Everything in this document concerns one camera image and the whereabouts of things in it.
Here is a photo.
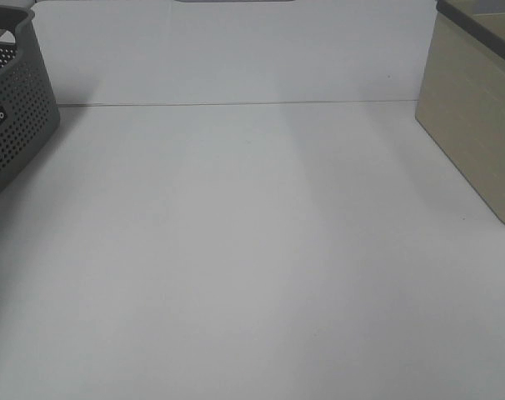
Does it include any beige bin with grey rim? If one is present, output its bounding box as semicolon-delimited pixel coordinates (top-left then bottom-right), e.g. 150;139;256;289
415;1;505;225

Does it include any grey perforated plastic basket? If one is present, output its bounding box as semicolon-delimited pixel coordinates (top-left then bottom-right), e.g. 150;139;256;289
0;5;60;193

